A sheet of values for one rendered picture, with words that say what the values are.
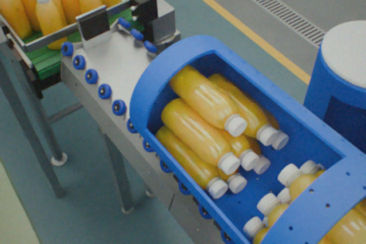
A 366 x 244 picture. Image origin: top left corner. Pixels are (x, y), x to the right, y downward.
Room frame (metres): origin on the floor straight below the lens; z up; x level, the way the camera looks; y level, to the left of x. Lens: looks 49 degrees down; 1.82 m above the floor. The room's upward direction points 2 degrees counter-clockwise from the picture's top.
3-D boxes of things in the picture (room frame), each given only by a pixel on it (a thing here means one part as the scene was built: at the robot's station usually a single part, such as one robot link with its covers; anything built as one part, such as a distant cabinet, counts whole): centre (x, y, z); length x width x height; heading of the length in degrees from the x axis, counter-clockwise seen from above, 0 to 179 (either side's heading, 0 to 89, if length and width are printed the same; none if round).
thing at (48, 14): (1.09, 0.41, 0.99); 0.07 x 0.07 x 0.18
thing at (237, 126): (0.52, -0.11, 1.15); 0.04 x 0.02 x 0.04; 126
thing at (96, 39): (1.05, 0.26, 0.99); 0.10 x 0.02 x 0.12; 125
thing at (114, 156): (0.95, 0.28, 0.31); 0.06 x 0.06 x 0.63; 35
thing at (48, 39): (1.11, 0.31, 0.96); 0.40 x 0.01 x 0.03; 125
